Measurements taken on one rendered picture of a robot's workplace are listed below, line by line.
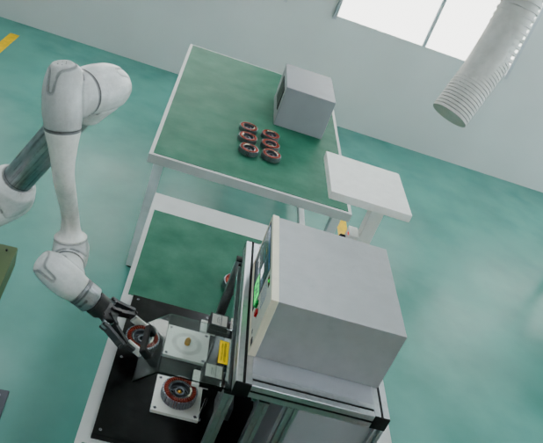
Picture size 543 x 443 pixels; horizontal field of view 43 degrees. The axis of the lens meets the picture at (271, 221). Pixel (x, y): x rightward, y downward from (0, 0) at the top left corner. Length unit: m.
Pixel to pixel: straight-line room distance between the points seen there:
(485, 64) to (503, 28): 0.15
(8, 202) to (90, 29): 4.47
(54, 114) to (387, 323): 1.06
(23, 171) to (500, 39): 1.86
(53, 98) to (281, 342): 0.89
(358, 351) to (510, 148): 5.52
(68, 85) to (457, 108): 1.57
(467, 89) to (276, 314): 1.42
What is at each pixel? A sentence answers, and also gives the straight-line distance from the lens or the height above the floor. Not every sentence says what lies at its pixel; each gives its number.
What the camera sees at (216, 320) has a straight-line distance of 2.30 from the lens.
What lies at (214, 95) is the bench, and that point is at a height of 0.75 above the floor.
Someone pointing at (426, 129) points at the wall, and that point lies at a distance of 6.97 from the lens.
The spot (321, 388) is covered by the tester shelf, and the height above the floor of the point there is 1.11.
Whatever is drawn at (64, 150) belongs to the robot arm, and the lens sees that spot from 1.96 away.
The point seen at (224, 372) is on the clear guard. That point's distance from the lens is 1.92.
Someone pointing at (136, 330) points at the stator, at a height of 0.85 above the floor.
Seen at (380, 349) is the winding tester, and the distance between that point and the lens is 1.93.
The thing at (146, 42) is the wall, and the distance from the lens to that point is 6.64.
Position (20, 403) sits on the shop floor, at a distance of 3.14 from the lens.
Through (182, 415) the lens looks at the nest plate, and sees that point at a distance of 2.17.
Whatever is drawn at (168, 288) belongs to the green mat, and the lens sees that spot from 2.63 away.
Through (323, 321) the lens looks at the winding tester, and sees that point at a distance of 1.85.
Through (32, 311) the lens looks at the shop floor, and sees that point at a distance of 3.54.
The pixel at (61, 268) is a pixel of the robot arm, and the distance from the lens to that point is 2.12.
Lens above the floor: 2.37
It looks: 30 degrees down
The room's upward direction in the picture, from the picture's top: 22 degrees clockwise
